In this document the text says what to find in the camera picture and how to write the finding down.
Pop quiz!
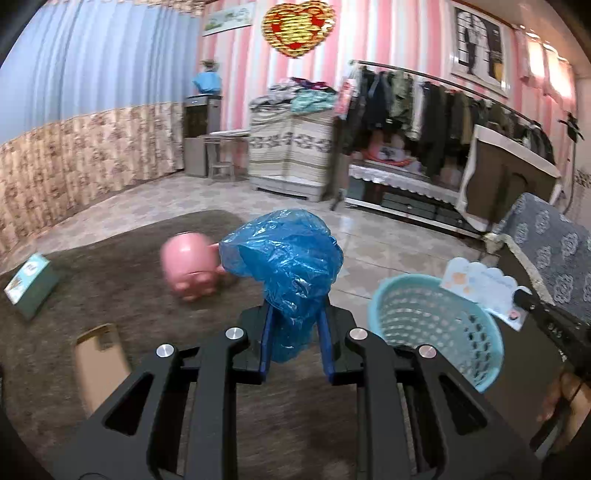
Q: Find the white scalloped paper card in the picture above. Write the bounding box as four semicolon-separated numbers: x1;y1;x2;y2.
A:
440;257;532;332

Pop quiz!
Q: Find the blue plastic bag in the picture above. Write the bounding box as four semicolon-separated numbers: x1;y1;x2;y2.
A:
218;209;344;363

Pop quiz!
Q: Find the person's right hand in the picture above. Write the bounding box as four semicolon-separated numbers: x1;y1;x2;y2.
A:
537;370;591;455

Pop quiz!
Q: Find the grey fuzzy table mat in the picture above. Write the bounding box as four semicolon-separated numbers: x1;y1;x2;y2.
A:
1;210;356;479

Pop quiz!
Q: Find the light blue plastic basket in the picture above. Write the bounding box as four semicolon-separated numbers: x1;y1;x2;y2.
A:
368;274;504;393

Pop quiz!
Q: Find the blue floral fringed cloth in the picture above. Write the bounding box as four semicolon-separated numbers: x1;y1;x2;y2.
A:
485;193;590;324

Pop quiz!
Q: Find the pink piggy bank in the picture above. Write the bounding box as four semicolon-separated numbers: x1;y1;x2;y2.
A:
160;232;226;301

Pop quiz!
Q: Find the tan phone case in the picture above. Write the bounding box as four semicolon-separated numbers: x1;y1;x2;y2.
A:
73;323;130;417

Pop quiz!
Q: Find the cloth covered television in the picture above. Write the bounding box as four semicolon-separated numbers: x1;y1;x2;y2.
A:
455;125;562;232

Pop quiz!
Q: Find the low tv stand lace cover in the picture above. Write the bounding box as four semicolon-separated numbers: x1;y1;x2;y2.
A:
345;160;482;239

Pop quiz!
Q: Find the cloth covered storage box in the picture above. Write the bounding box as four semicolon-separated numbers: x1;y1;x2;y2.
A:
247;106;334;202

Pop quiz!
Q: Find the small grey stool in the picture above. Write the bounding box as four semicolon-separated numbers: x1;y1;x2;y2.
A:
204;129;249;182

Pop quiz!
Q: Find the teal tissue box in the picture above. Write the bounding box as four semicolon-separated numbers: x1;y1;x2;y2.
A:
4;253;58;320

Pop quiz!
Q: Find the clothes rack with coats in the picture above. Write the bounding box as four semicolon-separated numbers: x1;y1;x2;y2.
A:
339;61;556;178

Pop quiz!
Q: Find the black water dispenser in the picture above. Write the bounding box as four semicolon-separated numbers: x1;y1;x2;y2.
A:
183;94;222;177

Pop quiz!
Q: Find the pile of folded clothes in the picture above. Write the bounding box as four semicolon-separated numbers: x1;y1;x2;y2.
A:
249;77;338;115

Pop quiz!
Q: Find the blue and floral curtain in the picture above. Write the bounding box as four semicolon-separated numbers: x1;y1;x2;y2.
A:
1;1;203;252

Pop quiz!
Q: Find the red gold heart decoration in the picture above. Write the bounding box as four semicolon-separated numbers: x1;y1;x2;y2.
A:
262;1;335;59

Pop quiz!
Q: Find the framed wall photo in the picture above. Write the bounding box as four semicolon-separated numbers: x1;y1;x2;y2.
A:
449;1;510;98

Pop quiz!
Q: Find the landscape wall picture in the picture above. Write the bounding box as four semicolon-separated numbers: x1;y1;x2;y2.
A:
202;2;256;37

